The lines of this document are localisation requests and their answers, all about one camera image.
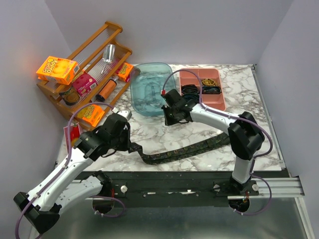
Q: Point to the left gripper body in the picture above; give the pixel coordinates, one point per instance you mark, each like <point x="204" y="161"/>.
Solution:
<point x="115" y="142"/>

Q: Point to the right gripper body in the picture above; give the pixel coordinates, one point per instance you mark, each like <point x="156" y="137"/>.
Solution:
<point x="175" y="109"/>

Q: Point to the dark patterned necktie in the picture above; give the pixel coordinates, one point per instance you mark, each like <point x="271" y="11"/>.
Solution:
<point x="201" y="147"/>

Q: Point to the teal transparent plastic tray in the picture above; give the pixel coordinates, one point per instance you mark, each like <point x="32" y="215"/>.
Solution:
<point x="146" y="83"/>

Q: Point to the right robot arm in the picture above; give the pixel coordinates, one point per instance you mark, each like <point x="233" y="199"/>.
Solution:
<point x="245" y="136"/>

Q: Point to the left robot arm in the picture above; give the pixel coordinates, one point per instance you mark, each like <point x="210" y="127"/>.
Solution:
<point x="44" y="204"/>

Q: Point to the rolled teal tie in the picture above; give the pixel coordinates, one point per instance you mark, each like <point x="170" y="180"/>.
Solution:
<point x="191" y="96"/>

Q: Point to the rolled black tie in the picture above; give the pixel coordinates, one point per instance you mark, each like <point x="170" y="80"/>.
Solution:
<point x="190" y="89"/>

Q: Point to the orange box lower shelf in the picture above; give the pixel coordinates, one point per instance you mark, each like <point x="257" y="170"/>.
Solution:
<point x="91" y="114"/>

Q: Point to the rolled dark blue tie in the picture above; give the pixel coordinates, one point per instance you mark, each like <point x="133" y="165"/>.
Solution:
<point x="212" y="90"/>

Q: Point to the wooden tiered rack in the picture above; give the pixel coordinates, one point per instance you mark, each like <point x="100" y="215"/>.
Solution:
<point x="89" y="57"/>

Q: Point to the red toy pepper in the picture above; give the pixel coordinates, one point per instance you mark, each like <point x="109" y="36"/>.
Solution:
<point x="74" y="132"/>

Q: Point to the rolled gold tie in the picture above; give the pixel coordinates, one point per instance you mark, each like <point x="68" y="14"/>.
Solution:
<point x="209" y="82"/>

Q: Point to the pink divided organizer box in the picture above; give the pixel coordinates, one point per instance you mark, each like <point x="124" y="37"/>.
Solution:
<point x="195" y="76"/>

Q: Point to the orange bottle black cap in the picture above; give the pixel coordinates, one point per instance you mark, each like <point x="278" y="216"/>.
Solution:
<point x="108" y="89"/>

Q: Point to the yellow toy fruit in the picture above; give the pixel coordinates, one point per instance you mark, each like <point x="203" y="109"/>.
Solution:
<point x="73" y="142"/>

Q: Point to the small pink bin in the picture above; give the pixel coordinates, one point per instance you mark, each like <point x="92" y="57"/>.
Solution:
<point x="65" y="129"/>

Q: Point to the dark round can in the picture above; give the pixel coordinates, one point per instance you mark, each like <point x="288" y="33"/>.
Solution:
<point x="70" y="95"/>

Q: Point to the pink sponge box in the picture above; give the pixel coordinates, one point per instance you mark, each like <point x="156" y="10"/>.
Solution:
<point x="83" y="83"/>

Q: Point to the small orange box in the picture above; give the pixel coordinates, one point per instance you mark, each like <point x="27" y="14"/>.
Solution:
<point x="123" y="72"/>

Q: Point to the large orange sponge box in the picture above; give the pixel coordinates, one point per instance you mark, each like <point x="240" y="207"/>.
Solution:
<point x="58" y="70"/>

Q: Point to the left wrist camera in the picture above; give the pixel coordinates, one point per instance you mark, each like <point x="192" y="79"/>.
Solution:
<point x="127" y="114"/>

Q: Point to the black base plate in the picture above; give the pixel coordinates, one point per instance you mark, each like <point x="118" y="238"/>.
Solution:
<point x="175" y="179"/>

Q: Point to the aluminium rail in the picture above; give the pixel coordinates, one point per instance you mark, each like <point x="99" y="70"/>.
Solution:
<point x="257" y="188"/>

